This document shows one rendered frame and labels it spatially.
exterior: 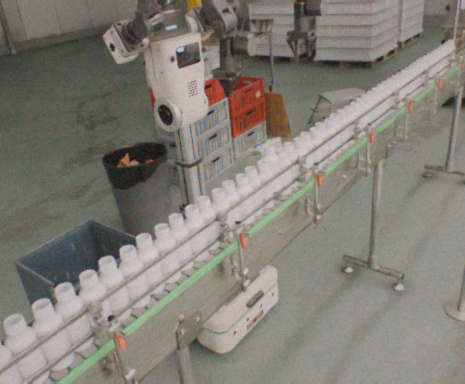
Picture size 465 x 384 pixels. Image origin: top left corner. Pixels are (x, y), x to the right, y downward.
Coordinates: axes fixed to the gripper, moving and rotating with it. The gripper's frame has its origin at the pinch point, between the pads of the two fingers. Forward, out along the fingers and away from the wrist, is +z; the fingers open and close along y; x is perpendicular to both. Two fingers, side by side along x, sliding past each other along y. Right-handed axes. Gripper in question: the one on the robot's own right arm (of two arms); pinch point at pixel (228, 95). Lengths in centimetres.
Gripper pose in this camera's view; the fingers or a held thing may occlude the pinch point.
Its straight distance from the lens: 164.5
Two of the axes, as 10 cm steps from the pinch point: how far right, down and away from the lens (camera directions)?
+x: 4.0, -4.1, 8.2
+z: 0.3, 9.0, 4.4
